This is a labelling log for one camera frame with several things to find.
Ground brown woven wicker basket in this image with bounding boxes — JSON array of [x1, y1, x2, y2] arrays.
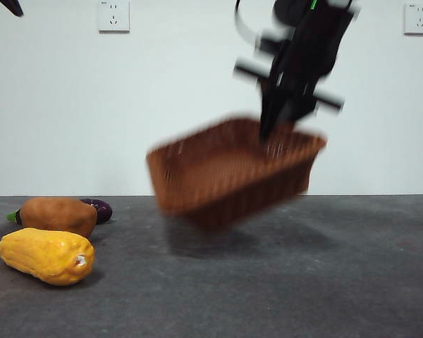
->
[[146, 113, 328, 230]]

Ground purple eggplant with green stem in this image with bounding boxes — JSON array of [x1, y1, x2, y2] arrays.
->
[[6, 198, 113, 225]]

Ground brown potato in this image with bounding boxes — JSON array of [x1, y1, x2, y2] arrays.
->
[[20, 197, 98, 239]]

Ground yellow corn cob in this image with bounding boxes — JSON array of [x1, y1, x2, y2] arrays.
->
[[0, 227, 95, 287]]

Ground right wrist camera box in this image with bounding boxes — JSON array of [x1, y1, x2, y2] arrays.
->
[[255, 30, 295, 56]]

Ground white wall socket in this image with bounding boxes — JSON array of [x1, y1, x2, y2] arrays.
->
[[98, 0, 130, 35], [403, 3, 423, 36]]

